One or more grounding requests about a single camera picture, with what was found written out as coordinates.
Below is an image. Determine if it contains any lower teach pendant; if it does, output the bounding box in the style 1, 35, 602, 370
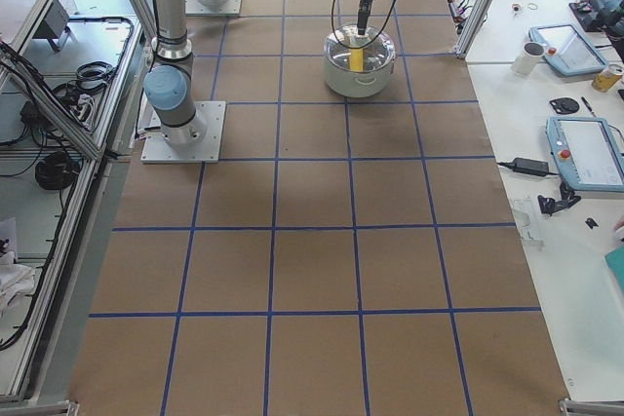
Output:
545, 116, 623, 193

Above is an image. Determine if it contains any grey metal box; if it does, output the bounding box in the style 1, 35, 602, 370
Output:
33, 0, 70, 53

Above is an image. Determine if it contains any black power adapter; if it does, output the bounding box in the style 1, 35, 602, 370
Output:
497, 157, 558, 177

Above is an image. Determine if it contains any yellow drink can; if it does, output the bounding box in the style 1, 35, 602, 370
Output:
591, 63, 623, 93

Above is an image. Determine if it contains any black round disc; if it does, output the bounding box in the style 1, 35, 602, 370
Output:
549, 97, 580, 115

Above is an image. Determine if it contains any black coiled cable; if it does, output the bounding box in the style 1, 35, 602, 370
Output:
34, 150, 82, 192

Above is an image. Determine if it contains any teach pendant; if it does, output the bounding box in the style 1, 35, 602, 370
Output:
528, 23, 608, 76
545, 116, 623, 193

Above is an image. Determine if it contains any clear plastic holder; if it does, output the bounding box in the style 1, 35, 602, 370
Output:
509, 198, 544, 249

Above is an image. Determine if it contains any upper teach pendant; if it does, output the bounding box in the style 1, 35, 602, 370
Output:
528, 23, 608, 76

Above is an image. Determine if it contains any yellow corn cob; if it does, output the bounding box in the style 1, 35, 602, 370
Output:
348, 35, 366, 72

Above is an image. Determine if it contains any pale green cooking pot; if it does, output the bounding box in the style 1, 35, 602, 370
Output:
324, 21, 396, 98

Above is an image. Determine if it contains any white mug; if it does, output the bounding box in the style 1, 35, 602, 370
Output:
511, 41, 546, 76

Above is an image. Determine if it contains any aluminium frame post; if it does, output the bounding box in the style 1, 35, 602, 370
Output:
453, 0, 517, 61

